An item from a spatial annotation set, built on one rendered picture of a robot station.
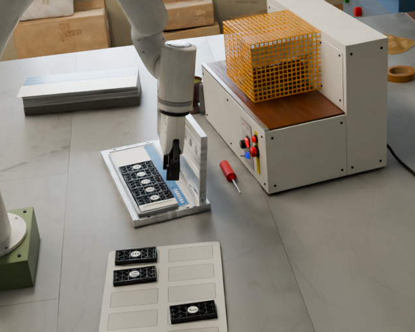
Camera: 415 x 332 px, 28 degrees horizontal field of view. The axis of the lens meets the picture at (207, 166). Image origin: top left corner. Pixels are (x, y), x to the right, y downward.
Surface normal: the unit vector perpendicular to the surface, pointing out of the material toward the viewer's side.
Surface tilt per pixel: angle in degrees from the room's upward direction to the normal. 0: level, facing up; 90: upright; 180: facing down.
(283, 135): 90
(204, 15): 90
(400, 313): 0
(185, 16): 88
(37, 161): 0
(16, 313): 0
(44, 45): 93
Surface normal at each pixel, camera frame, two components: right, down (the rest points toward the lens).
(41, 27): 0.11, 0.45
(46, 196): -0.09, -0.88
